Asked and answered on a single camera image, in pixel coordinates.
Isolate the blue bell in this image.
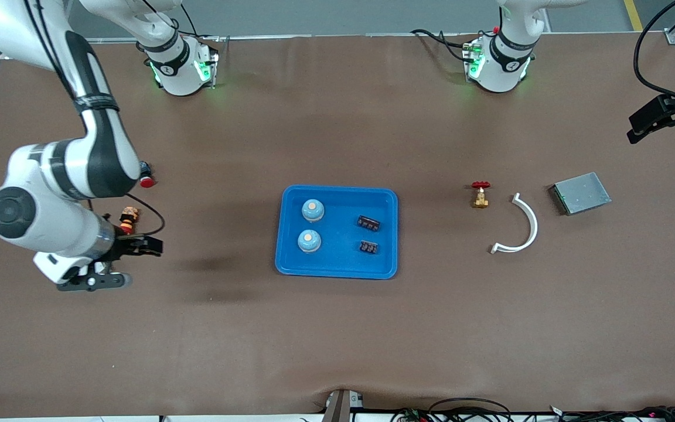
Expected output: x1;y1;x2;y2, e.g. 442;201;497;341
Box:
297;229;322;253
301;199;325;223

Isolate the blue plastic tray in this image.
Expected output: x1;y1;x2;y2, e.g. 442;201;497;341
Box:
275;185;399;280

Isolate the orange black small part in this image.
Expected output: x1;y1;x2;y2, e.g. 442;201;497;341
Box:
119;206;140;235

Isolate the silver metal circuit module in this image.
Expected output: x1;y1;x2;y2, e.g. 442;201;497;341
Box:
550;172;612;216

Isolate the brown table mat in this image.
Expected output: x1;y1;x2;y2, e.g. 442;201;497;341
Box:
0;32;675;418

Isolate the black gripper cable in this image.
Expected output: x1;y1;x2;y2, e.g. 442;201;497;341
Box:
88;192;166;236

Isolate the black hanging cable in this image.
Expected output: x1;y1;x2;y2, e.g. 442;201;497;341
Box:
633;0;675;110

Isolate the white half ring clamp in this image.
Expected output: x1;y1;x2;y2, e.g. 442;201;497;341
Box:
490;193;538;254

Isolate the brass valve red handle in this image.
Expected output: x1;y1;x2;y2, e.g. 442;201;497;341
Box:
471;181;492;209

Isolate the black red wire bundle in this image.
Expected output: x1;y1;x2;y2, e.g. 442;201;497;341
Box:
548;406;675;422

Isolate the black cable loop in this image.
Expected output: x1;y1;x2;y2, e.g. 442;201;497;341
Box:
427;398;512;422

